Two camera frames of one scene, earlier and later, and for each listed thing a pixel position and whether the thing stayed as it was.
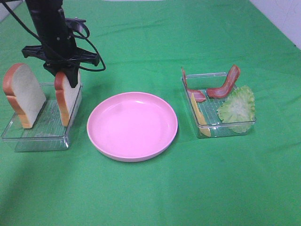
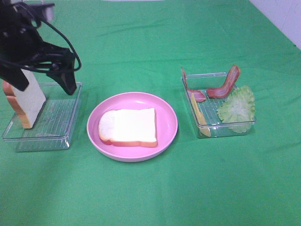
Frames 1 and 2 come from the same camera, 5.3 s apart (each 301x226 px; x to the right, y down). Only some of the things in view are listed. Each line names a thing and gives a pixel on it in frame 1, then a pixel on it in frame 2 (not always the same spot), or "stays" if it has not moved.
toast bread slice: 67,96 -> 129,128
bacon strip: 233,74 stays
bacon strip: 199,95 stays
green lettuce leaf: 238,110 stays
